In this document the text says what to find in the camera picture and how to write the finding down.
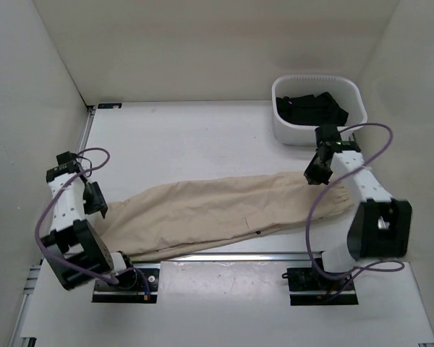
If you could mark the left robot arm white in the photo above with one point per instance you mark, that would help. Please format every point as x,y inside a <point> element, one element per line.
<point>74,251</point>

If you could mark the aluminium front rail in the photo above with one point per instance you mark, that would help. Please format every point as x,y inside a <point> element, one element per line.
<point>296,260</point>

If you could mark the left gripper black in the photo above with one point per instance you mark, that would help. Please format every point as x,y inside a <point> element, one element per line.
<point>98,204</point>

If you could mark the beige trousers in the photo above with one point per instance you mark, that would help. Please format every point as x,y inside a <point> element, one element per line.
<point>179,218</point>

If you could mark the black trousers in basket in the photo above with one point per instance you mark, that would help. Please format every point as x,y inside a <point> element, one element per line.
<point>311,110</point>

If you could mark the dark corner sticker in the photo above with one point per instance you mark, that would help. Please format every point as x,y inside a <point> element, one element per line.
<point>109,105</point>

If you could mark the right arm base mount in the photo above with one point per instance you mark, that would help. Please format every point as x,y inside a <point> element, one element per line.
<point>308,288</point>

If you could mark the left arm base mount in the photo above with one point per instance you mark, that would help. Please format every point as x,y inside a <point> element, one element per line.
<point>136,288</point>

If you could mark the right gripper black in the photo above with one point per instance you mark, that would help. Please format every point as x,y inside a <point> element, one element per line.
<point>315,178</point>

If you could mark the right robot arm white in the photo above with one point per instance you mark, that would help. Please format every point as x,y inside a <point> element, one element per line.
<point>381,224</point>

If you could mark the white plastic basket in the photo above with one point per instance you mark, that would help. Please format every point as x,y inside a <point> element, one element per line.
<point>344,92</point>

